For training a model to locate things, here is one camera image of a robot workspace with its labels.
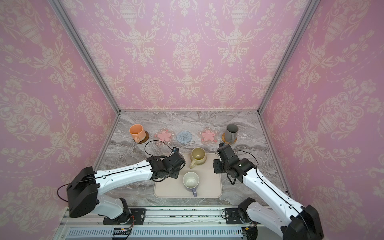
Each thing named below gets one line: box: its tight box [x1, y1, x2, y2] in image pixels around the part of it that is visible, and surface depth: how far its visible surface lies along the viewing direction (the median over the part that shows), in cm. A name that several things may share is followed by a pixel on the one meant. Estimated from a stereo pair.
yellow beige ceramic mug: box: [189, 147, 207, 169], surface depth 89 cm
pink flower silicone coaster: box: [154, 128, 176, 146], surface depth 108 cm
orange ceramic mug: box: [129, 124, 146, 143], surface depth 99 cm
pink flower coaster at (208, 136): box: [197, 127, 219, 145], surface depth 108 cm
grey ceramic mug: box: [225, 123, 239, 144], surface depth 98 cm
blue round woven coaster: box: [176, 130, 193, 144], surface depth 108 cm
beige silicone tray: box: [153, 152, 223, 199], surface depth 83 cm
